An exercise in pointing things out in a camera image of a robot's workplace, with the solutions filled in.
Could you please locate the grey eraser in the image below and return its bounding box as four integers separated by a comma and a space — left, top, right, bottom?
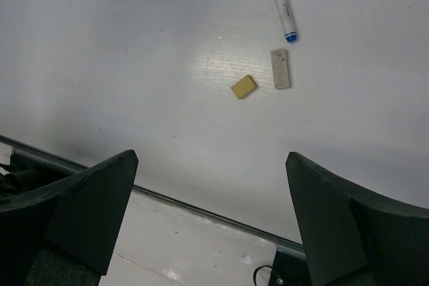
270, 48, 290, 90

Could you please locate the blue white marker pen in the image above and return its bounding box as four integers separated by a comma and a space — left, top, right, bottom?
274, 0, 298, 44

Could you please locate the yellow eraser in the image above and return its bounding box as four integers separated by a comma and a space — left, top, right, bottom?
231, 75, 258, 100

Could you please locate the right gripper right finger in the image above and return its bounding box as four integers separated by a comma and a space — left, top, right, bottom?
286, 152, 428, 285

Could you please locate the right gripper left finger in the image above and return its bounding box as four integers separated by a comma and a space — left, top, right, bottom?
1, 150, 138, 285

